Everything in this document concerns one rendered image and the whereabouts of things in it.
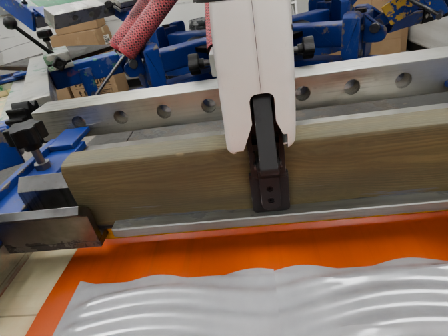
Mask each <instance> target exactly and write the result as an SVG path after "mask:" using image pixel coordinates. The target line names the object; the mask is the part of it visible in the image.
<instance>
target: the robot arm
mask: <svg viewBox="0 0 448 336"><path fill-rule="evenodd" d="M195 2H196V3H209V15H210V24H211V38H212V44H213V54H214V60H215V68H216V74H217V82H218V88H219V96H220V101H221V110H222V114H223V124H224V129H225V138H226V144H227V149H228V151H229V152H231V153H232V154H236V152H239V151H244V149H245V146H246V144H247V150H248V154H249V164H250V170H251V172H250V173H249V183H250V188H251V197H252V202H253V210H254V212H256V213H261V212H269V211H283V210H288V209H289V208H290V198H289V176H288V170H287V169H286V166H285V149H284V144H286V146H287V147H290V146H291V145H292V144H293V142H294V141H295V67H294V50H293V25H292V12H291V0H193V3H195ZM253 21H254V22H253ZM275 133H277V136H275ZM252 136H256V139H251V137H252ZM256 151H258V156H259V157H257V158H256V157H255V152H256Z"/></svg>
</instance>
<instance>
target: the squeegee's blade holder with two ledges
mask: <svg viewBox="0 0 448 336"><path fill-rule="evenodd" d="M446 209H448V191H435V192H427V193H413V194H405V195H391V196H383V197H369V198H361V199H347V200H338V201H324V202H316V203H302V204H294V205H290V208H289V209H288V210H283V211H269V212H261V213H256V212H254V210H253V208H250V209H236V210H228V211H214V212H206V213H192V214H184V215H170V216H162V217H148V218H140V219H126V220H118V221H115V223H114V225H113V227H112V229H111V230H112V233H113V235H114V237H128V236H137V235H152V234H161V233H176V232H184V231H200V230H208V229H224V228H232V227H247V226H256V225H271V224H280V223H295V222H304V221H319V220H327V219H342V218H351V217H366V216H375V215H390V214H399V213H414V212H422V211H438V210H446Z"/></svg>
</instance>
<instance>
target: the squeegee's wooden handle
mask: <svg viewBox="0 0 448 336"><path fill-rule="evenodd" d="M284 149H285V166H286V169H287V170H288V176H289V198H290V205H294V204H302V203H316V202H324V201H338V200H347V199H361V198H369V197H383V196H391V195H405V194H413V193H427V192H435V191H448V108H442V109H432V110H425V111H415V112H408V113H398V114H392V115H381V116H375V117H364V118H358V119H348V120H341V121H330V122H324V123H314V124H308V125H297V126H295V141H294V142H293V144H292V145H291V146H290V147H287V146H286V144H284ZM61 172H62V176H63V178H64V180H65V182H66V184H67V186H68V188H69V190H70V192H71V193H72V195H73V197H74V199H75V201H76V203H77V205H78V207H86V208H89V209H90V212H91V214H92V216H93V218H94V220H95V222H96V224H97V226H98V228H99V229H112V227H113V225H114V223H115V221H118V220H126V219H140V218H148V217H162V216H170V215H184V214H192V213H206V212H214V211H228V210H236V209H250V208H253V202H252V197H251V188H250V183H249V173H250V172H251V170H250V164H249V154H248V150H247V144H246V146H245V149H244V151H239V152H236V154H232V153H231V152H229V151H228V149H227V144H226V138H225V134H224V135H213V136H206V137H196V138H190V139H179V140H173V141H162V142H156V143H146V144H139V145H129V146H122V147H112V148H106V149H95V150H89V151H78V152H72V153H71V154H70V155H69V156H68V157H67V158H66V159H65V160H64V162H62V165H61Z"/></svg>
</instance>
